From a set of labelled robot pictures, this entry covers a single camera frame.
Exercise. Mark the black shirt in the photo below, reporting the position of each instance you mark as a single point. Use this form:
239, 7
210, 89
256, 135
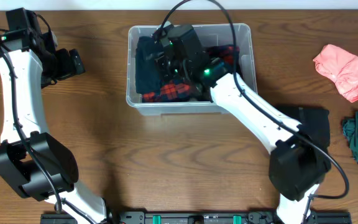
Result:
147, 76

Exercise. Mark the clear plastic storage container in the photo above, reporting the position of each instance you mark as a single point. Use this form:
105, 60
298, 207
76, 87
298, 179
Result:
210, 35

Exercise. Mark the red plaid flannel shirt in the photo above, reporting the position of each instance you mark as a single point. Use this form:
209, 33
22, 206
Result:
179, 91

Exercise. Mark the black garment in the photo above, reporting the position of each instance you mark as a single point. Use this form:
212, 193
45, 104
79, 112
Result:
315, 122

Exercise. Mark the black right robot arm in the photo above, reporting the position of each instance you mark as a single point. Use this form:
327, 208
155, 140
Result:
297, 164

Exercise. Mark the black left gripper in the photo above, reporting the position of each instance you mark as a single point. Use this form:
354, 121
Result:
74, 61

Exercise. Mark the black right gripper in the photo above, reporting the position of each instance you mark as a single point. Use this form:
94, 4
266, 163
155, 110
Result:
165, 60

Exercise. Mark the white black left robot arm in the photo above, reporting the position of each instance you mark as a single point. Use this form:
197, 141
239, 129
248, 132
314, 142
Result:
32, 162

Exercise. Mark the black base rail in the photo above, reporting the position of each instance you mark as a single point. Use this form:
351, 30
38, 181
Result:
264, 217

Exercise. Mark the pink garment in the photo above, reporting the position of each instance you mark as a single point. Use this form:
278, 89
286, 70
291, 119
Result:
341, 67

